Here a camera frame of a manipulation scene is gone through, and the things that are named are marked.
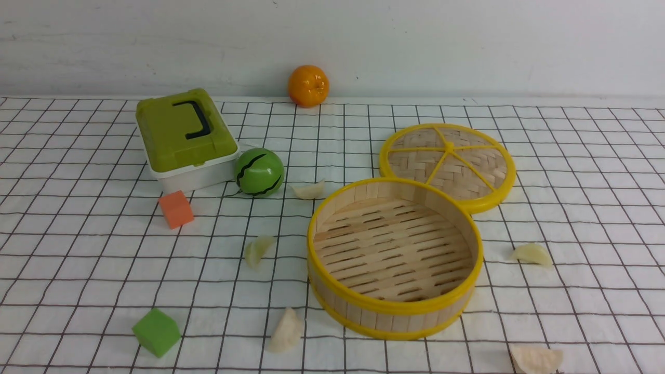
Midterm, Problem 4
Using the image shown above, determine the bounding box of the dumpling corner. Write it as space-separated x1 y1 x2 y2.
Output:
509 345 564 373

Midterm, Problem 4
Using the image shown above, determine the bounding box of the green foam cube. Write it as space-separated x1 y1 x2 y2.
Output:
131 308 181 358

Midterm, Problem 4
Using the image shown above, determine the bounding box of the bamboo steamer tray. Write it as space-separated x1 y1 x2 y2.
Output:
307 178 484 340

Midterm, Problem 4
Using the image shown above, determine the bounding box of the white dumpling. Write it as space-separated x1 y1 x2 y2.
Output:
266 308 305 353

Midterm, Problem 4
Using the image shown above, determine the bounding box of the green toy watermelon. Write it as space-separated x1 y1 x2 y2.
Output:
234 148 285 198

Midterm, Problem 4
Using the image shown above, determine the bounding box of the pale green dumpling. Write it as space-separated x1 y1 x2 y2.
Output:
244 236 276 270

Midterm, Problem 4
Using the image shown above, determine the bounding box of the bamboo steamer lid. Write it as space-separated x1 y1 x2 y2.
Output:
379 123 517 215

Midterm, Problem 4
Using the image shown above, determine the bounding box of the white grid tablecloth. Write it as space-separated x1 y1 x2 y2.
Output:
1 97 664 373

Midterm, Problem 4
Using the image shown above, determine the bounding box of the green lidded white box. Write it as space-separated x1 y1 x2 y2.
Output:
135 88 240 194

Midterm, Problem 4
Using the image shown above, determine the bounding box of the orange foam cube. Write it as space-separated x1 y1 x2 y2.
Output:
157 190 195 230

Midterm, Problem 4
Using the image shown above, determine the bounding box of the orange toy fruit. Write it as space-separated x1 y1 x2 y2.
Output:
287 65 329 108

